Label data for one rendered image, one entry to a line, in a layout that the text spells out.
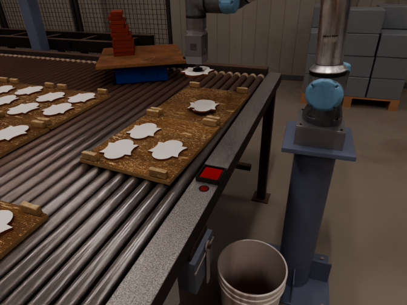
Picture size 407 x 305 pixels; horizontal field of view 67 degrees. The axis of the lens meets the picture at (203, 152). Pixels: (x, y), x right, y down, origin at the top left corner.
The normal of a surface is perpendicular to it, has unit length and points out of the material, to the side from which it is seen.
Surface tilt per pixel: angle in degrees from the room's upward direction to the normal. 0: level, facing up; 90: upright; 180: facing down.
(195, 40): 90
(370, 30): 90
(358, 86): 90
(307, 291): 0
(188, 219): 0
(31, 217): 0
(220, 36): 90
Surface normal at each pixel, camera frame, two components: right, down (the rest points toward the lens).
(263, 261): -0.51, 0.39
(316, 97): -0.43, 0.58
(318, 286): -0.02, -0.86
